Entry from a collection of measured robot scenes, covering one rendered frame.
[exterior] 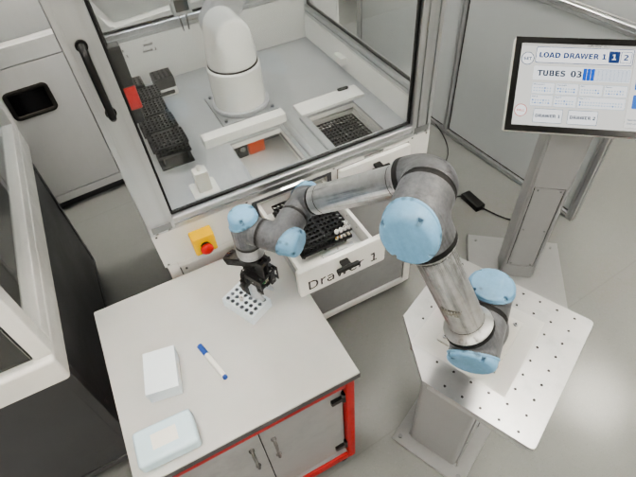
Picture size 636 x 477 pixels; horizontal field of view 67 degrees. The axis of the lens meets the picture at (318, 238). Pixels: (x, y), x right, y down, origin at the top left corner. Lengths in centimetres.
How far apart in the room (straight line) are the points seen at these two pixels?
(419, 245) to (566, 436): 150
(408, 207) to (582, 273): 195
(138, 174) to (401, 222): 77
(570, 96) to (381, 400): 137
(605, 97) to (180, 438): 166
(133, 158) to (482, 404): 110
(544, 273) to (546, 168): 71
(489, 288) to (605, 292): 151
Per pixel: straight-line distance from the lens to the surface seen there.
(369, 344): 228
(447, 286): 101
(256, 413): 134
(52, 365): 145
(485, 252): 264
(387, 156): 172
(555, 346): 151
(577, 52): 191
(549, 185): 216
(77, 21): 119
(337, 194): 113
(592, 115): 189
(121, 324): 160
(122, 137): 131
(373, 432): 211
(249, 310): 145
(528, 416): 139
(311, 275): 137
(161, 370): 141
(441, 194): 92
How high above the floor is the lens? 198
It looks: 48 degrees down
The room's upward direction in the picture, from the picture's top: 5 degrees counter-clockwise
